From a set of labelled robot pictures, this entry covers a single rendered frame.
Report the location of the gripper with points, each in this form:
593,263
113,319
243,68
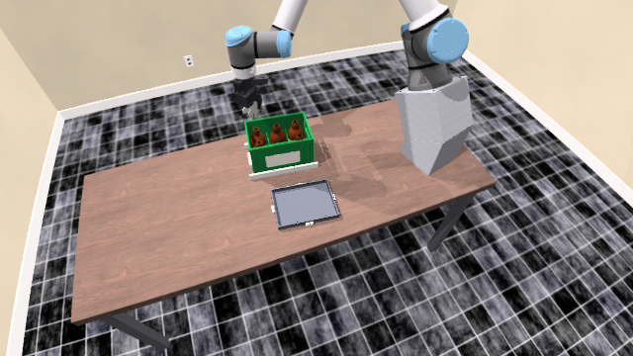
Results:
252,102

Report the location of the green bottle crate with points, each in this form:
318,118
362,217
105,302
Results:
281,155

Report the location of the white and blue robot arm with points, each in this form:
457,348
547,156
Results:
428,36

